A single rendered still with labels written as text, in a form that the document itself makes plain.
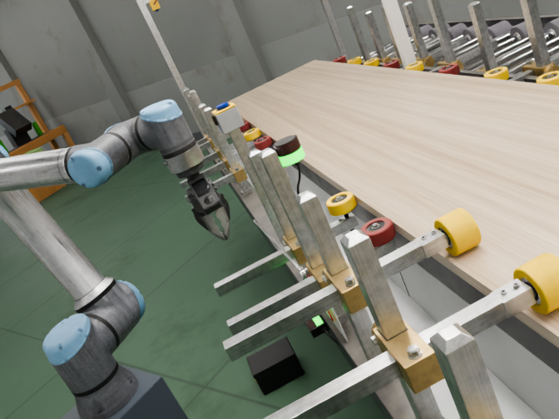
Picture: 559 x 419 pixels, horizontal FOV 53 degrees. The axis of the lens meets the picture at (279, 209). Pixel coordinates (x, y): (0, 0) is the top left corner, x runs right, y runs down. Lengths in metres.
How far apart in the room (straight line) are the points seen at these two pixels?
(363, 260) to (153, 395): 1.13
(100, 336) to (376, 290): 1.10
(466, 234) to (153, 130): 0.74
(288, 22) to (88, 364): 4.80
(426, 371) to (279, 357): 1.67
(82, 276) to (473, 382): 1.39
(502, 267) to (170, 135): 0.78
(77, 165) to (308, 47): 4.81
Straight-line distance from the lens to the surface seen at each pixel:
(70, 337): 1.73
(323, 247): 1.06
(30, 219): 1.82
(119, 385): 1.81
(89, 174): 1.34
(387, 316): 0.86
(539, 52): 2.21
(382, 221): 1.36
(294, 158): 1.25
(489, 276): 1.07
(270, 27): 6.21
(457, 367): 0.62
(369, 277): 0.83
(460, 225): 1.11
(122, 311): 1.84
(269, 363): 2.47
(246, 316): 1.33
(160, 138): 1.37
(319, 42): 5.90
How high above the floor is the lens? 1.50
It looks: 21 degrees down
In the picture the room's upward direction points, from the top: 25 degrees counter-clockwise
